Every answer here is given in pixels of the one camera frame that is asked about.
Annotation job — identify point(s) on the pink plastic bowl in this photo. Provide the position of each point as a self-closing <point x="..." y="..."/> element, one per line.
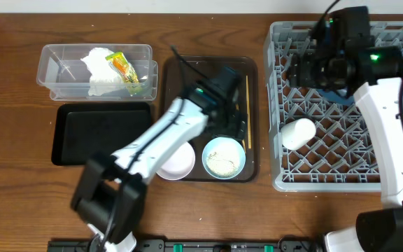
<point x="179" y="165"/>

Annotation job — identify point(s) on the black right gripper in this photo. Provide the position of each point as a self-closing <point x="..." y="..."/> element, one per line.
<point x="300" y="67"/>

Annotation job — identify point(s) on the dark blue bowl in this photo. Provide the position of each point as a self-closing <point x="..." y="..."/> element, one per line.
<point x="337" y="96"/>

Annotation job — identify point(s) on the black waste tray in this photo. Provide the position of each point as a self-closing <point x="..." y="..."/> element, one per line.
<point x="83" y="129"/>

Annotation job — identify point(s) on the cream plastic cup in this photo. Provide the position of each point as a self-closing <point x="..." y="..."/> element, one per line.
<point x="297" y="133"/>

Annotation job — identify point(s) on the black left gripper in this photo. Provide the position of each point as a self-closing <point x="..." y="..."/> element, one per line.
<point x="238" y="130"/>

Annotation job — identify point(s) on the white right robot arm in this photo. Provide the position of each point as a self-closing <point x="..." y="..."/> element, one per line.
<point x="374" y="77"/>

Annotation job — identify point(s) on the yellow green snack wrapper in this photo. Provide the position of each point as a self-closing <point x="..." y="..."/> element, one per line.
<point x="118" y="62"/>

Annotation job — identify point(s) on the light blue small bowl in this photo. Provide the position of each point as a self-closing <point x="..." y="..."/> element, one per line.
<point x="224" y="144"/>

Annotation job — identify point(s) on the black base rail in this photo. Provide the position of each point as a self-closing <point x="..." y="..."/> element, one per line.
<point x="157" y="245"/>

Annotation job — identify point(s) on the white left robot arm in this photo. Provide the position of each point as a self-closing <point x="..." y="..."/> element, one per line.
<point x="111" y="192"/>

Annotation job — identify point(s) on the brown serving tray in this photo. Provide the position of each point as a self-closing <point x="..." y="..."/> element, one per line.
<point x="171" y="86"/>

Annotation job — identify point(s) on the grey dishwasher rack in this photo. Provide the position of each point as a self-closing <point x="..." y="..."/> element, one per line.
<point x="340" y="157"/>

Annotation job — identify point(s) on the clear plastic waste bin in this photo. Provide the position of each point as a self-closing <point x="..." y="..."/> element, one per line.
<point x="64" y="72"/>

